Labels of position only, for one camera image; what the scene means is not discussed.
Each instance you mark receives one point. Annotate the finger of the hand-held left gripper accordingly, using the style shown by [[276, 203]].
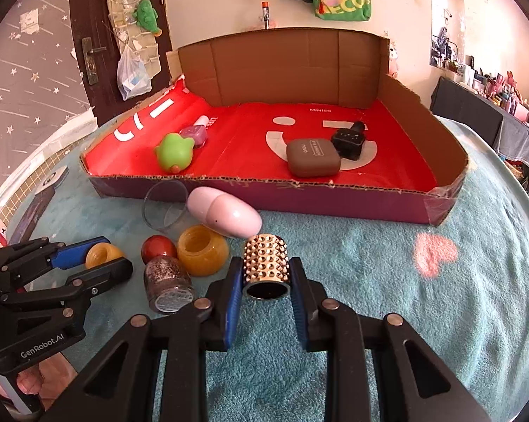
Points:
[[75, 252], [106, 272]]

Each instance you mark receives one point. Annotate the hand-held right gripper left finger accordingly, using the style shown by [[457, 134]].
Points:
[[231, 307]]

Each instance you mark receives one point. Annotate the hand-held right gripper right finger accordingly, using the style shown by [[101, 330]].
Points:
[[299, 307]]

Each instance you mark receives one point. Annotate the small amber jar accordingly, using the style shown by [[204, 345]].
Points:
[[104, 255]]

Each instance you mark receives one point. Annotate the dark red ball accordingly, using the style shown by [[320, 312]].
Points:
[[157, 248]]

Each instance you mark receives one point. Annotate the gold studded cylinder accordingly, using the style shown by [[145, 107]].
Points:
[[264, 259]]

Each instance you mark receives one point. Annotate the large amber jar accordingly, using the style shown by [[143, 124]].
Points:
[[203, 255]]

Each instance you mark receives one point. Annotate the glitter jar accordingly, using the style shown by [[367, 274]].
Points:
[[167, 281]]

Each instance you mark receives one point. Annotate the clear plastic cup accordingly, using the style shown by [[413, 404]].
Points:
[[163, 211]]

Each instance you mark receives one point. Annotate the pink egg-shaped case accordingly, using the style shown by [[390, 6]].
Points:
[[220, 211]]

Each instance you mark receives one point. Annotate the green frog toy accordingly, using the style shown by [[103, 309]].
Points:
[[174, 151]]

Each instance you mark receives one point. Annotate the grey-brown eyeshadow case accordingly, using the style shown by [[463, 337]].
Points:
[[310, 158]]

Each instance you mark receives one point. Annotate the purple nail polish bottle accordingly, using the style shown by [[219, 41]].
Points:
[[194, 136]]

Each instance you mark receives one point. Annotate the black nail polish bottle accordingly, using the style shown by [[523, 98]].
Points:
[[348, 140]]

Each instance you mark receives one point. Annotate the cardboard box with red lining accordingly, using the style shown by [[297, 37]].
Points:
[[291, 66]]

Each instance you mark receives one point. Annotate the person's left hand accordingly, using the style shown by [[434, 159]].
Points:
[[31, 380]]

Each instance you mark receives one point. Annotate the dark patterned case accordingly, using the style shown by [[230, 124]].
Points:
[[33, 215]]

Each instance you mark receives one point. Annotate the white flat device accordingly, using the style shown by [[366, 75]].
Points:
[[53, 179]]

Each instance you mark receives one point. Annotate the white plastic bag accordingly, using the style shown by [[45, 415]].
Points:
[[132, 79]]

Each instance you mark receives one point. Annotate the beige hanging organizer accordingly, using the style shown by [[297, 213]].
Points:
[[119, 22]]

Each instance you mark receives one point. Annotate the dark brown door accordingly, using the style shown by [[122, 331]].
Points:
[[82, 9]]

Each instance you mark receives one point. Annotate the green plush toy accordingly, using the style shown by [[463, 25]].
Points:
[[146, 15]]

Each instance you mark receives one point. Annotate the dark side table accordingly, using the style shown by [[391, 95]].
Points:
[[466, 110]]

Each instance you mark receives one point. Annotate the pink plush toy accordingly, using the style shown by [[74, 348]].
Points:
[[394, 57]]

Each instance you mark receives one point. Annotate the stick with red cap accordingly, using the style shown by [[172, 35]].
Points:
[[266, 15]]

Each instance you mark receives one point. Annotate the row of cosmetic bottles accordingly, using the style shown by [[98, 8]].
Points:
[[502, 92]]

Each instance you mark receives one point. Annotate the red tassel charm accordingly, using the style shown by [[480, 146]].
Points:
[[322, 4]]

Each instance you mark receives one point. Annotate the white wall sticker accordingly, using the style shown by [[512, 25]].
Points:
[[30, 21]]

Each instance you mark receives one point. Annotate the wall mirror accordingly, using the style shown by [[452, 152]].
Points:
[[447, 13]]

